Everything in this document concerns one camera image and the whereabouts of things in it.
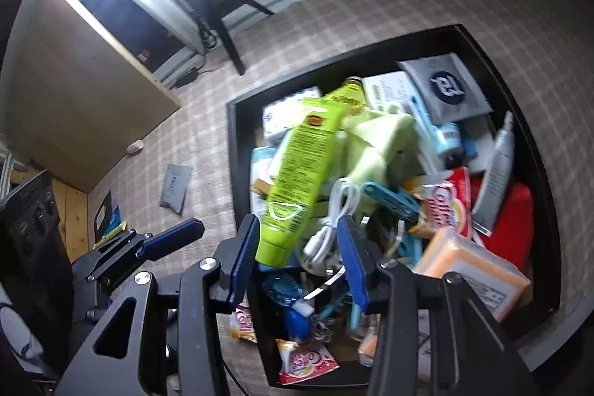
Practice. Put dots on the red box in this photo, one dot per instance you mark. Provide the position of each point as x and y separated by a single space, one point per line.
512 236

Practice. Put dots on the silver white tube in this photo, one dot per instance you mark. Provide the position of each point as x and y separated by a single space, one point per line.
495 180

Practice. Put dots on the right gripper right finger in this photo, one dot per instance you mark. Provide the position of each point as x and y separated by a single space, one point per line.
369 283

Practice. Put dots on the small pink bottle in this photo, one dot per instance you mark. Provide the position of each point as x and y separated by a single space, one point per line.
135 147

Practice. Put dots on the pale yellow cloth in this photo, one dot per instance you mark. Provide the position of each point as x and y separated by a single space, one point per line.
382 149

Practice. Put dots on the lime green tube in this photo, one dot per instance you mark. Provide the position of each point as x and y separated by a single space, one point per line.
305 167

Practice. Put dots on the white medicine box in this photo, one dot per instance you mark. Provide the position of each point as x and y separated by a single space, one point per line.
391 92

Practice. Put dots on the coffee mate sachet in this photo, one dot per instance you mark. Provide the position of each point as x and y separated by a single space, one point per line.
241 325
303 362

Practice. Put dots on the red coffee mate packet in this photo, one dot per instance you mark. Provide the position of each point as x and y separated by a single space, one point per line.
444 199

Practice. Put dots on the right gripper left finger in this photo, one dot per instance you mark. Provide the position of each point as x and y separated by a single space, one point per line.
236 258

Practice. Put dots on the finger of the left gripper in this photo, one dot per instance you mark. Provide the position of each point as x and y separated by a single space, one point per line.
126 252

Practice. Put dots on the white tissue pack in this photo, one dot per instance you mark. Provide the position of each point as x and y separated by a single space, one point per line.
281 115

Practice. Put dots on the blue round lid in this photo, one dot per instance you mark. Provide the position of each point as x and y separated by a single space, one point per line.
282 289

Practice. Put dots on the black storage tray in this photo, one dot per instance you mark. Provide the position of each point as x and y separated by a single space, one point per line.
368 117

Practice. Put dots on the blue plastic clip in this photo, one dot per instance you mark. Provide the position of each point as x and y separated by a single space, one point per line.
400 203

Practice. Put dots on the grey pouch on carpet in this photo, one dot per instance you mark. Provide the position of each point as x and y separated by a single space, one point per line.
174 187

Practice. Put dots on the orange sponge pack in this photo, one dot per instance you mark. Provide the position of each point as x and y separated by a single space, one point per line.
497 282

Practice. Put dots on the grey sachet with logo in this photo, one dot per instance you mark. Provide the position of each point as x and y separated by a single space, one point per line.
449 91

